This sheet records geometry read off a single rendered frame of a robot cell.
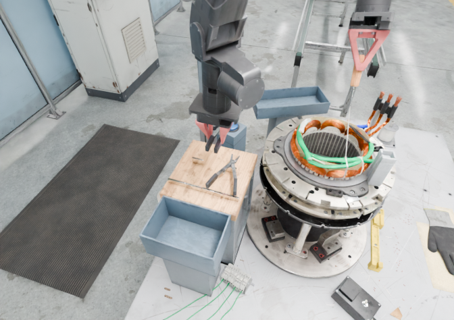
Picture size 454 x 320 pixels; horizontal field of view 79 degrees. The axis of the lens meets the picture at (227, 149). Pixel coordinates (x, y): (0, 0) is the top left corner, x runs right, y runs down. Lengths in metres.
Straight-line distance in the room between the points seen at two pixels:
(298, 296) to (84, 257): 1.36
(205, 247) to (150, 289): 0.26
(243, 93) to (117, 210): 1.67
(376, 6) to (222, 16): 0.28
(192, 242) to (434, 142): 1.14
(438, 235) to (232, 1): 0.94
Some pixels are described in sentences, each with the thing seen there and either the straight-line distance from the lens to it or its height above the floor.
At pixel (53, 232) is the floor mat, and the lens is 2.10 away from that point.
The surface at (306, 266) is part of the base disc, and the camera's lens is 0.88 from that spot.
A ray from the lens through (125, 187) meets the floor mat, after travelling 2.12.
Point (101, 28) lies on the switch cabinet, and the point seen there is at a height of 0.72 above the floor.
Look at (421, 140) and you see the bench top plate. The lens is 1.46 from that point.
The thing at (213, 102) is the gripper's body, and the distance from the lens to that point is 0.53.
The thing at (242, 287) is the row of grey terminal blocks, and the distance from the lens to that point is 0.82.
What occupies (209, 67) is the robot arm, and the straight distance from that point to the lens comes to 0.49.
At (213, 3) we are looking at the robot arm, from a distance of 0.42.
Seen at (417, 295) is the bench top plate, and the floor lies 0.78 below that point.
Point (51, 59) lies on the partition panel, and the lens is 2.99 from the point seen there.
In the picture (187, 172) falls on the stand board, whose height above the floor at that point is 1.07.
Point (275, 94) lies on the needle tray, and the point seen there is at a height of 1.04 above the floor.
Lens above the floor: 1.59
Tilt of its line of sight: 45 degrees down
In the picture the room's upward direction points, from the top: straight up
